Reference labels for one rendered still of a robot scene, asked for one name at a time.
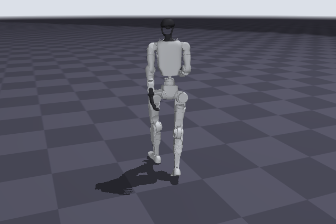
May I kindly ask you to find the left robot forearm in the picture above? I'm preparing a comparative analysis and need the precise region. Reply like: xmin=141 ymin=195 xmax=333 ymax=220
xmin=145 ymin=66 xmax=154 ymax=93

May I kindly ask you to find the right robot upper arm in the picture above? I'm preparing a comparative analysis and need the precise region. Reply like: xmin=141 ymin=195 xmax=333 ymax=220
xmin=181 ymin=42 xmax=191 ymax=73

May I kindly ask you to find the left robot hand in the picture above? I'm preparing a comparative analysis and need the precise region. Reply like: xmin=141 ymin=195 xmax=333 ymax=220
xmin=148 ymin=88 xmax=159 ymax=111

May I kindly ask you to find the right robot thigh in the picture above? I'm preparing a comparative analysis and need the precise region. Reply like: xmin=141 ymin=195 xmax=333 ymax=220
xmin=173 ymin=90 xmax=188 ymax=139

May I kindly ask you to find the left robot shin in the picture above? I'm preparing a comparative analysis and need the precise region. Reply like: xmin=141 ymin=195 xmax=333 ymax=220
xmin=150 ymin=123 xmax=161 ymax=157

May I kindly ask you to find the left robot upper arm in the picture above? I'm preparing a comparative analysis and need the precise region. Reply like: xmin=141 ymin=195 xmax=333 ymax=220
xmin=147 ymin=42 xmax=158 ymax=73

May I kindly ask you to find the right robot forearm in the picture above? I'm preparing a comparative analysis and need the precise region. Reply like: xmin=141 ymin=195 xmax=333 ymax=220
xmin=178 ymin=70 xmax=190 ymax=77

